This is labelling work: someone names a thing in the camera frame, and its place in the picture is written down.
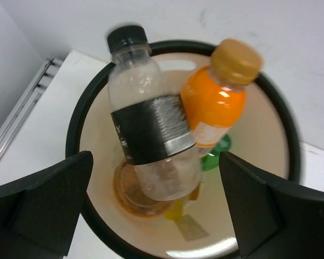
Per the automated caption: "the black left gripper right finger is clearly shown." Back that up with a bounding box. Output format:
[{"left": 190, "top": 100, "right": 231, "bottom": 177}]
[{"left": 219, "top": 152, "right": 324, "bottom": 258}]

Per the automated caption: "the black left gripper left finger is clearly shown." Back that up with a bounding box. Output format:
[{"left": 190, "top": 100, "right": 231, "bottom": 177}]
[{"left": 0, "top": 151, "right": 93, "bottom": 258}]

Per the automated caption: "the green plastic bottle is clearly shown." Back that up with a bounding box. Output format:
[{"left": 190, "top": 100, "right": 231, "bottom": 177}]
[{"left": 201, "top": 134, "right": 232, "bottom": 172}]

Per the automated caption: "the orange juice bottle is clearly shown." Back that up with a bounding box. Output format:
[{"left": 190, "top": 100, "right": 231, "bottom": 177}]
[
  {"left": 180, "top": 38, "right": 264, "bottom": 155},
  {"left": 113, "top": 159, "right": 201, "bottom": 217}
]

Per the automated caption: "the clear bottle black label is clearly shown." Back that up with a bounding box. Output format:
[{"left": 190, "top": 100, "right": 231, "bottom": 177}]
[{"left": 107, "top": 24, "right": 201, "bottom": 201}]

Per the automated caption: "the clear bottle yellow label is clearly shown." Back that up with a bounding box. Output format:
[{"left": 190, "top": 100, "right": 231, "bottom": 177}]
[{"left": 164, "top": 199, "right": 184, "bottom": 221}]

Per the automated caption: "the aluminium rail frame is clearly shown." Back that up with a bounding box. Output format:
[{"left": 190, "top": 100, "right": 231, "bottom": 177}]
[{"left": 0, "top": 58, "right": 64, "bottom": 161}]

